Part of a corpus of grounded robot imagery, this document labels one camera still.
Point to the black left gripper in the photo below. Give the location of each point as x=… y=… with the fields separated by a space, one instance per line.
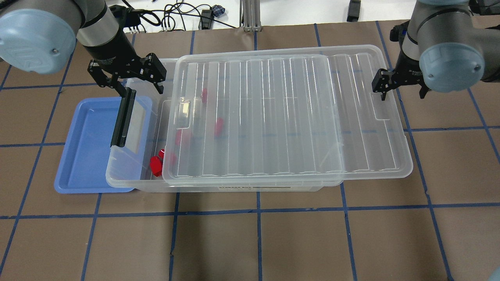
x=110 y=52

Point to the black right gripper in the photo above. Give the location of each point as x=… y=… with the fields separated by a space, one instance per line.
x=408 y=72

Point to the clear plastic box lid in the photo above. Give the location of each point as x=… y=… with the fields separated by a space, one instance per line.
x=374 y=142

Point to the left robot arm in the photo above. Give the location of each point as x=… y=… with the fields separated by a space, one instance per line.
x=40 y=35

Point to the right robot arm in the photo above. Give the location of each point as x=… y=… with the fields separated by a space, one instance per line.
x=441 y=50

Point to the clear plastic storage box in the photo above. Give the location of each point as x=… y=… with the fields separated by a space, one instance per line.
x=265 y=123

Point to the red block bottom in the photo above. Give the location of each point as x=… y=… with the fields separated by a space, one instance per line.
x=156 y=166

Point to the blue plastic tray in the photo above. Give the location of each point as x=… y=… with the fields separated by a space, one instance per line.
x=88 y=150

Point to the black power adapter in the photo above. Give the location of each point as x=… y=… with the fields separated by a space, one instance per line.
x=354 y=9

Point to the black box latch handle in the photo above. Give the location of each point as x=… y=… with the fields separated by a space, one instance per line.
x=124 y=117

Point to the aluminium frame post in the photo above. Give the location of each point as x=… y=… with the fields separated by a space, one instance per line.
x=250 y=15

